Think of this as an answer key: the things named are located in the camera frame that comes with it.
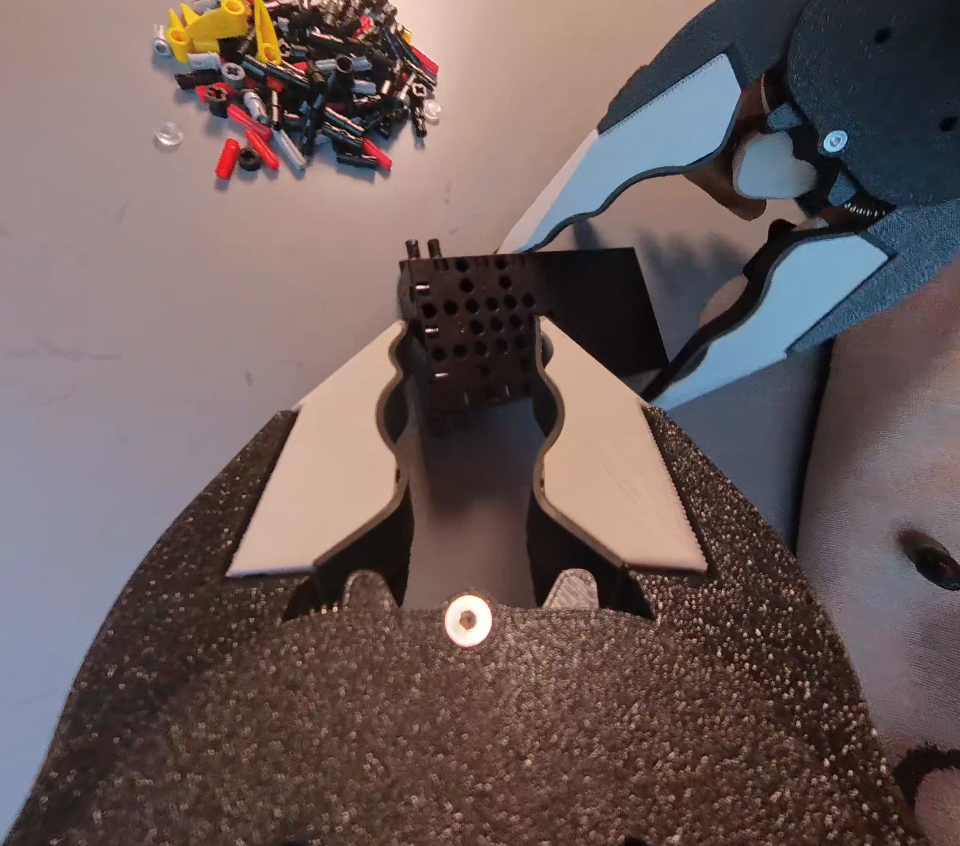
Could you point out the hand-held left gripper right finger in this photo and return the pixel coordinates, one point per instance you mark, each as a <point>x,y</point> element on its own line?
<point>615,486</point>

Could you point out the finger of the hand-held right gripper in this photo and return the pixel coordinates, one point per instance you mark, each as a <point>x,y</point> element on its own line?
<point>802,291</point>
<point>660,126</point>

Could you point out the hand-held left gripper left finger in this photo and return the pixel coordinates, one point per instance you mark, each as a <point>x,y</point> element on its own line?
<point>322,486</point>

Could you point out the black perforated building block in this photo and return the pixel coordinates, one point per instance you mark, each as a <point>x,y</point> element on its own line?
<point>480,336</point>

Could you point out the pile of small building pieces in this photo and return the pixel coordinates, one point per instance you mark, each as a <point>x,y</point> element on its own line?
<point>322,73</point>

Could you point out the grey desk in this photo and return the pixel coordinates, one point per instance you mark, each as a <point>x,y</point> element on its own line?
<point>112,336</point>

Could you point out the person's right hand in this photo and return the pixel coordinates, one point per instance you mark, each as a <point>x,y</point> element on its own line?
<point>724,182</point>

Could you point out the person's beige hoodie torso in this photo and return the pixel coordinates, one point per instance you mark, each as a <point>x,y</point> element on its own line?
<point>862,448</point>

